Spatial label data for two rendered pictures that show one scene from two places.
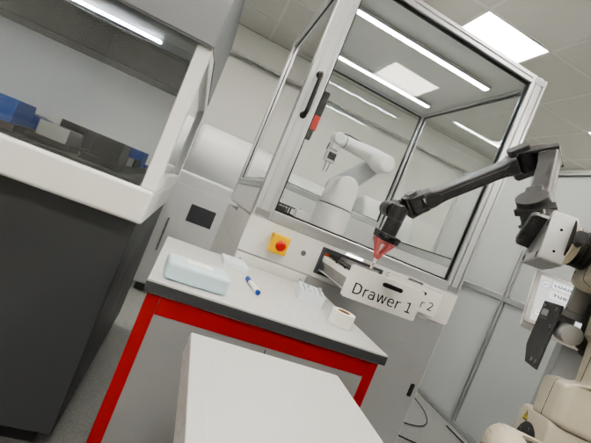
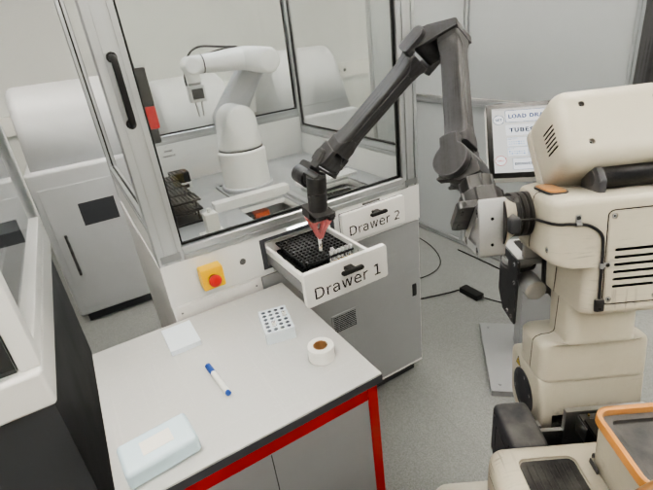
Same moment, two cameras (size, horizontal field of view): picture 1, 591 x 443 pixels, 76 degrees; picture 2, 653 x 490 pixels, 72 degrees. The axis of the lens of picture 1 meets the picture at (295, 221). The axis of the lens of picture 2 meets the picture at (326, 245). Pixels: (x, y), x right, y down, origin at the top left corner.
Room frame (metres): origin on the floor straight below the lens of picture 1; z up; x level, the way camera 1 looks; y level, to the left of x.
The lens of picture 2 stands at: (0.16, -0.08, 1.53)
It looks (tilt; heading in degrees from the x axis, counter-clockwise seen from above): 25 degrees down; 348
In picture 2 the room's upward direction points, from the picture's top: 7 degrees counter-clockwise
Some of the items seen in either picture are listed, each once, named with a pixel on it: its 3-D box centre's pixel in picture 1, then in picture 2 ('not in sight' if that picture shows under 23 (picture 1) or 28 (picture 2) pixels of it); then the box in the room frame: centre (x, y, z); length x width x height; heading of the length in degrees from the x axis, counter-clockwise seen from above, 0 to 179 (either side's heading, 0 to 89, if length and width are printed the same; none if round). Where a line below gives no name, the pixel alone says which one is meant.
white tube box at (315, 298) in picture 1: (310, 294); (276, 324); (1.26, -0.14, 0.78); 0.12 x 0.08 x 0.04; 3
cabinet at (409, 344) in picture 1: (288, 333); (277, 296); (2.05, -0.20, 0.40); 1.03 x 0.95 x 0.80; 106
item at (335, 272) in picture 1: (357, 279); (313, 254); (1.49, -0.31, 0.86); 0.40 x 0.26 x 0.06; 16
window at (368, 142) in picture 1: (409, 142); (281, 58); (1.61, -0.32, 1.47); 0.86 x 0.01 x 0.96; 106
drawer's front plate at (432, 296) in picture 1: (411, 295); (373, 218); (1.66, -0.59, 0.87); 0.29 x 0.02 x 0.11; 106
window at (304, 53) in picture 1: (285, 99); (88, 64); (1.91, 0.28, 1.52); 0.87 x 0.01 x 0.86; 16
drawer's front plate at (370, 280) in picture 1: (383, 293); (346, 274); (1.29, -0.37, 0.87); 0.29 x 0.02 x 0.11; 106
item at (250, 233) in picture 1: (321, 252); (257, 205); (2.05, -0.19, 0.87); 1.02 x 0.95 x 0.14; 106
